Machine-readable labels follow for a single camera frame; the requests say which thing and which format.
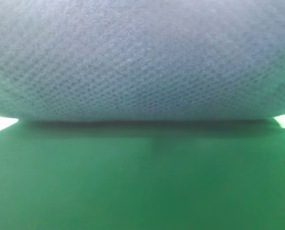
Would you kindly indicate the blue waffle-weave towel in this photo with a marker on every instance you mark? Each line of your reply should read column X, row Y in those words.
column 97, row 60

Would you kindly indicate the green table cover cloth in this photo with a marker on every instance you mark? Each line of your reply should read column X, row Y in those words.
column 143, row 176

